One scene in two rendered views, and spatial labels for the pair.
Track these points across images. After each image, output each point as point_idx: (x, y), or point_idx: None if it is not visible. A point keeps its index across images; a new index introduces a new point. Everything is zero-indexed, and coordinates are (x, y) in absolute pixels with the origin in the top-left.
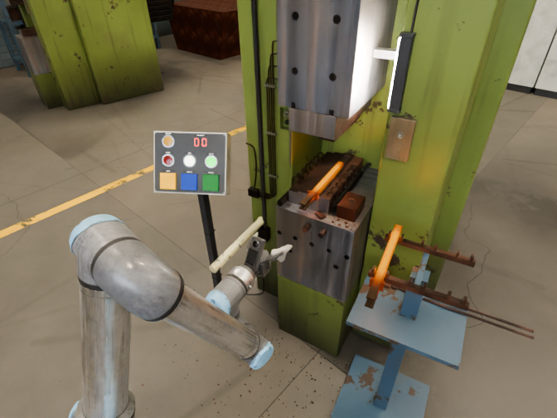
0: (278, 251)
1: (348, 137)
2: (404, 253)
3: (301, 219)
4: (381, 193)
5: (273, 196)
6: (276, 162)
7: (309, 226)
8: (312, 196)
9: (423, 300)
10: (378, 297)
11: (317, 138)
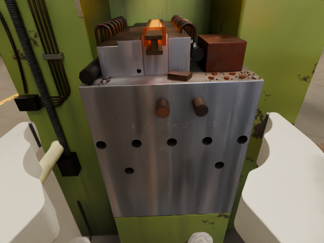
0: (317, 183)
1: (145, 2)
2: (277, 113)
3: (144, 96)
4: (251, 22)
5: (66, 98)
6: (52, 27)
7: (167, 102)
8: (160, 30)
9: None
10: None
11: (106, 8)
